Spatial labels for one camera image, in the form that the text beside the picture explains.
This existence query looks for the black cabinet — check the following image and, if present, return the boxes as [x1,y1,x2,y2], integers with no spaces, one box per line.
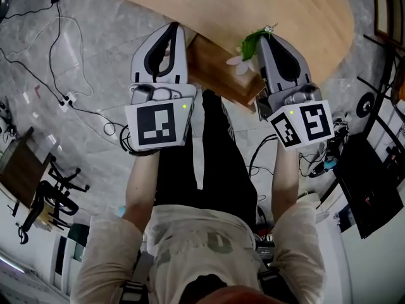
[334,132,404,240]

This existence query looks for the person's black trousers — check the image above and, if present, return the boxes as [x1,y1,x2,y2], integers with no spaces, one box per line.
[154,89,259,228]

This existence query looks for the person's right forearm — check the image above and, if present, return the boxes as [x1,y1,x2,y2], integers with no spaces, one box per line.
[271,144,300,225]

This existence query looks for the black electronic device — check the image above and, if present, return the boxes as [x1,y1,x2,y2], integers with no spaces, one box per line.
[254,232,277,263]

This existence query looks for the dark wooden side table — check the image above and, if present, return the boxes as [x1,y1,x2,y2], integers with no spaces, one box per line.
[0,126,53,209]

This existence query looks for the dark harness shoulder strap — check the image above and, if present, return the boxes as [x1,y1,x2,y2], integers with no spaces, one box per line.
[120,250,156,304]
[258,267,299,304]

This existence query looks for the white power strip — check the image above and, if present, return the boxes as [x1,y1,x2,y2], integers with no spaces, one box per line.
[58,91,78,112]

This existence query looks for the person's left forearm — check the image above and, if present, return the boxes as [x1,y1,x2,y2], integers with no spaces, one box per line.
[125,150,161,234]

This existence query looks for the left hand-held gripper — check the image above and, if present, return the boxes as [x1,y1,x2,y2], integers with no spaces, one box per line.
[125,22,197,153]

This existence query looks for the black coiled wrist cable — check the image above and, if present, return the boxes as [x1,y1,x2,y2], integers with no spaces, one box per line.
[119,123,159,157]

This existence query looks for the artificial flower with green leaves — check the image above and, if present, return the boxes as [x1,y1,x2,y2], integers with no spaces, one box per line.
[225,23,279,76]

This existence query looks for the wooden framed chair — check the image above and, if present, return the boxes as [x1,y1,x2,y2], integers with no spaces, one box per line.
[372,0,405,49]

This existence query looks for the black round disc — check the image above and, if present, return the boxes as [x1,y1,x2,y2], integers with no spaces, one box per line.
[356,91,376,118]

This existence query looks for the black office chair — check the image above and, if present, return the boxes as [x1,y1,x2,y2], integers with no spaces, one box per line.
[17,156,91,245]

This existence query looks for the person's white shirt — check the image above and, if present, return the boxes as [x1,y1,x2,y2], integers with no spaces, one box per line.
[70,200,327,304]

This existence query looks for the heap of cables and devices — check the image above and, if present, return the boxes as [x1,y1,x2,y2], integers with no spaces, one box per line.
[298,118,349,179]

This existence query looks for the wooden drawer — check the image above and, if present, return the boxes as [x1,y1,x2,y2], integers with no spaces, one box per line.
[186,33,267,112]

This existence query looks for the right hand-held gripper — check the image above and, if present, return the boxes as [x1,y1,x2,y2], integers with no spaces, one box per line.
[254,34,336,152]

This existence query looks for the oval wooden table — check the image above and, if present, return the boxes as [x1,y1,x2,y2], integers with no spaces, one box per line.
[90,0,355,86]

